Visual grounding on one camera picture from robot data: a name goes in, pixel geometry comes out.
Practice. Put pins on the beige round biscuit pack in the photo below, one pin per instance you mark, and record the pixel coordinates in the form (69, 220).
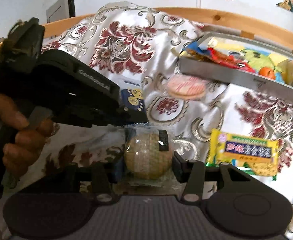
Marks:
(148, 153)

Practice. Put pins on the pink round biscuit pack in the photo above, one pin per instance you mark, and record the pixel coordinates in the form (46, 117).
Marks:
(186, 87)

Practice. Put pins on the grey wall panel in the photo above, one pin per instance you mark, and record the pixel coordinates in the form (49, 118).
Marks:
(60, 10)

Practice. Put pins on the green cartoon drawing sheet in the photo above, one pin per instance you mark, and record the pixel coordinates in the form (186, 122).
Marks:
(255, 56)

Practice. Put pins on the red snack packet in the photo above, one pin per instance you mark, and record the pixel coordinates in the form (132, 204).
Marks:
(229, 61)

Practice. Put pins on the orange tangerine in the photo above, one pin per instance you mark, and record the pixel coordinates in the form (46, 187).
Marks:
(267, 72)

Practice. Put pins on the wooden bed frame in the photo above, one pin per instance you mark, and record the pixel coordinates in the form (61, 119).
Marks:
(245, 24)

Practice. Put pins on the brown small snack packet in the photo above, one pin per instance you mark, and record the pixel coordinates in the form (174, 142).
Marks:
(196, 56)

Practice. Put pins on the yellow seaweed cracker packet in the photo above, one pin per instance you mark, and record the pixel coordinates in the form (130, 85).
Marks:
(253, 155)

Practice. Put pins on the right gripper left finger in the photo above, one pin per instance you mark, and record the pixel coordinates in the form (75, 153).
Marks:
(94, 183)

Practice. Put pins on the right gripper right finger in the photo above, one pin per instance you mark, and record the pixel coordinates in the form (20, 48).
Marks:
(194, 174)

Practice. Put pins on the grey cardboard tray box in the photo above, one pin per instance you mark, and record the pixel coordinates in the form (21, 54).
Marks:
(249, 80)

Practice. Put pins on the dark blue calcium packet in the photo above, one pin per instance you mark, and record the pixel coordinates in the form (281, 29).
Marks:
(132, 94)

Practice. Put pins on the person's left hand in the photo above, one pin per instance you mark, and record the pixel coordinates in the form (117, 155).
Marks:
(27, 146)

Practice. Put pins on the floral satin bedspread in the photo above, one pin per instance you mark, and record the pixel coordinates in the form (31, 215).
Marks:
(128, 41)

